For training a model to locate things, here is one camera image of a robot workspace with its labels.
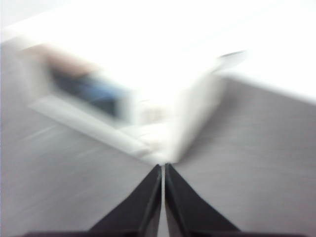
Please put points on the white toaster oven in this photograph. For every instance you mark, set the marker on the white toaster oven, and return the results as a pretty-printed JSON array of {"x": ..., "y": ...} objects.
[{"x": 192, "y": 111}]

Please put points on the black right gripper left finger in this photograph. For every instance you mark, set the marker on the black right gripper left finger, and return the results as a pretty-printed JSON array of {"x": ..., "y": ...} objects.
[{"x": 140, "y": 209}]

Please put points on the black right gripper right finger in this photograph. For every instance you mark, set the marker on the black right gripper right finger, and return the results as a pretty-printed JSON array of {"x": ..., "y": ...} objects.
[{"x": 185, "y": 209}]

